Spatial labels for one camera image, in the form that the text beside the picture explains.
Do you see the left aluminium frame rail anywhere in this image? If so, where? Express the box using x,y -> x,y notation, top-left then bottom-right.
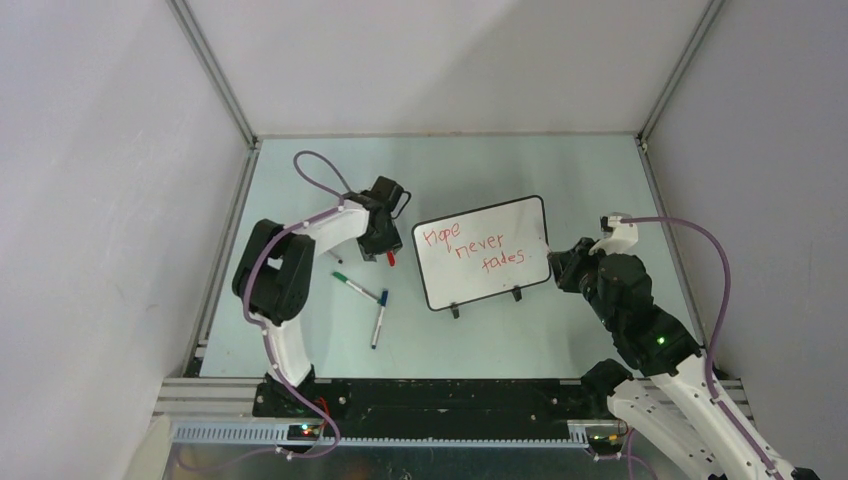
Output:
168,1 -> 258,377

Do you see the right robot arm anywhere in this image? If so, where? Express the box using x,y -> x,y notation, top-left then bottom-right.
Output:
547,238 -> 817,479

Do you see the black whiteboard marker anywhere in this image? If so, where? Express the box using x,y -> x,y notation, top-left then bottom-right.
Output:
326,250 -> 344,264

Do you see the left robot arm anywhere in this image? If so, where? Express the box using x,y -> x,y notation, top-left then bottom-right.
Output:
232,176 -> 412,417

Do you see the green whiteboard marker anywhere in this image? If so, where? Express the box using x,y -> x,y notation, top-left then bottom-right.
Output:
332,271 -> 381,303

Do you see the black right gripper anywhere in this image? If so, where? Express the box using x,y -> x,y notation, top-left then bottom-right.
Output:
549,236 -> 619,331

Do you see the grey cable duct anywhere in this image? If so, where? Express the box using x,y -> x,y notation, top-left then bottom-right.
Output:
172,422 -> 589,449

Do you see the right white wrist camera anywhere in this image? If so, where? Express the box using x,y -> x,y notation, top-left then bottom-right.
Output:
589,212 -> 639,255

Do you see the blue whiteboard marker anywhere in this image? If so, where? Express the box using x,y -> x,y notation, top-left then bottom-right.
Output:
370,289 -> 389,350

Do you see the aluminium frame rail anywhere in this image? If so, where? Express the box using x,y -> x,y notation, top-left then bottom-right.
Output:
168,1 -> 258,377
635,0 -> 727,347

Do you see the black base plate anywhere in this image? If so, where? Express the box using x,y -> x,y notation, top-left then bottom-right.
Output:
251,377 -> 624,441

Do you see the right aluminium frame rail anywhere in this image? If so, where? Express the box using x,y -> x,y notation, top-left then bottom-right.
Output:
635,0 -> 727,347

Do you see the white whiteboard black frame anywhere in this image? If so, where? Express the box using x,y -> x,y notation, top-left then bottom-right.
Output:
411,195 -> 551,319

